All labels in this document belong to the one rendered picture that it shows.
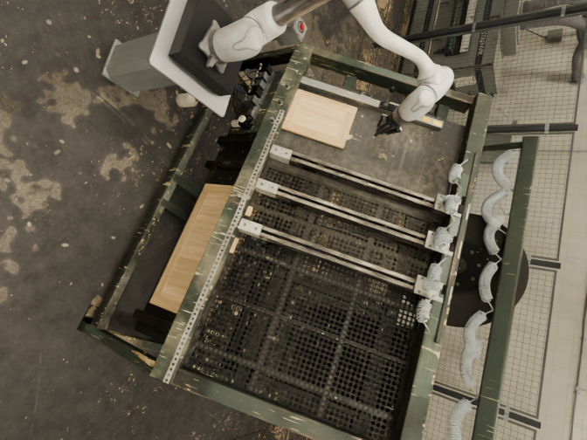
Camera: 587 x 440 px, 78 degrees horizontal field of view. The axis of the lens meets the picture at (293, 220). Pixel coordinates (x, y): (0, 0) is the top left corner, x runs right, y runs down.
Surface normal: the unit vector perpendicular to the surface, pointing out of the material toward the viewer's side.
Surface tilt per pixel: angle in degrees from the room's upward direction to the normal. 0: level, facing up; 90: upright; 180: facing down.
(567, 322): 90
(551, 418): 90
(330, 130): 57
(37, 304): 0
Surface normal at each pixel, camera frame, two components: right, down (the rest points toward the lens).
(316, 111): 0.04, -0.31
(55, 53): 0.81, 0.11
